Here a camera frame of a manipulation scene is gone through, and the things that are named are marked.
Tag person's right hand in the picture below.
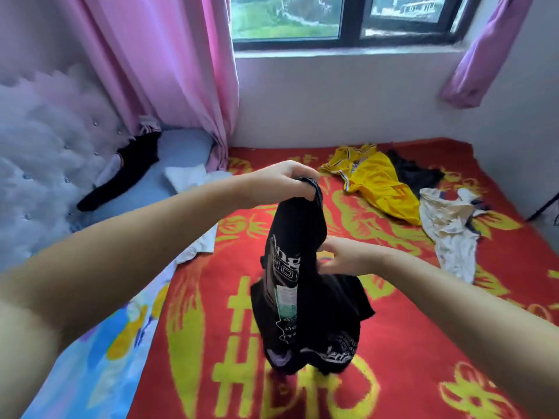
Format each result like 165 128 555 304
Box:
316 235 390 278

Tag person's left hand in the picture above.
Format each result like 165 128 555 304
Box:
249 159 323 208

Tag pile of mixed clothes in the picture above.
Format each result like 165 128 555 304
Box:
77 130 490 285

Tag black shorts with green print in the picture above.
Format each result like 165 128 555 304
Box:
250 177 377 376

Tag person's left forearm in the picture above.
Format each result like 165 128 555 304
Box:
0 174 272 419

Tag person's right forearm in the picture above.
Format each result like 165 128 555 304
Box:
376 248 559 419

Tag pale blue pillow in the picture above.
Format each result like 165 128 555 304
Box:
70 128 215 228

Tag red and yellow blanket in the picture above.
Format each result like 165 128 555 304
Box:
22 137 559 419

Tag dark framed window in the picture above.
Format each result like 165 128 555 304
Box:
227 0 482 51

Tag wide pink curtain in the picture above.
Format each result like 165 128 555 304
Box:
56 0 239 171

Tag white tufted headboard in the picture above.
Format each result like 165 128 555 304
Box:
0 65 132 271

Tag narrow pink curtain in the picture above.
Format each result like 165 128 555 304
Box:
439 0 536 110

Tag blue patterned pillow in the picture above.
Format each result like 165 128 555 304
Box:
22 266 176 419

